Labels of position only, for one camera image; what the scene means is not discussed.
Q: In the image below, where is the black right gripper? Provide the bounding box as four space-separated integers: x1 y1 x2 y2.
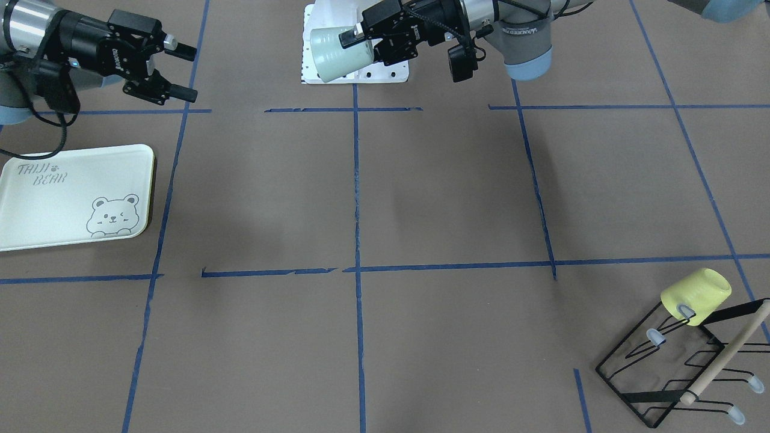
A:
58 9 198 106

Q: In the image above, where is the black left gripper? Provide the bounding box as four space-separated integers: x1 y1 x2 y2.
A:
339 1 467 66

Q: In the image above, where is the light green cup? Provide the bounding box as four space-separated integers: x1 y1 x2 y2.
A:
310 26 375 83

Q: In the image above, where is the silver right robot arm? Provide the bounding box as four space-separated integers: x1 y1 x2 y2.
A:
1 1 198 125

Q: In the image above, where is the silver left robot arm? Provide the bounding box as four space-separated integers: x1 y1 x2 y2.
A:
336 1 591 82

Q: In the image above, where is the cream bear serving tray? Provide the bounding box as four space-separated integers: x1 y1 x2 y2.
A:
1 144 156 251

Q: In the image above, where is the yellow cup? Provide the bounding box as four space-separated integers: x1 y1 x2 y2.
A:
661 268 732 327

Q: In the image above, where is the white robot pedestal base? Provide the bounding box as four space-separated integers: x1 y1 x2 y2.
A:
301 1 410 84

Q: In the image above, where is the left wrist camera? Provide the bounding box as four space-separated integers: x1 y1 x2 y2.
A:
447 44 478 83

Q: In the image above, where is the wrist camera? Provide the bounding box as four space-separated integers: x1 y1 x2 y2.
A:
32 60 81 115
447 44 478 83

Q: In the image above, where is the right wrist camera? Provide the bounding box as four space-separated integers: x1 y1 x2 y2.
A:
32 60 81 115

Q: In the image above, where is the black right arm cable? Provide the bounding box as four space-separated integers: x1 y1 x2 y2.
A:
0 111 76 161

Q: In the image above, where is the black wire cup rack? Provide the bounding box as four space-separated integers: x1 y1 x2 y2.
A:
595 298 768 428

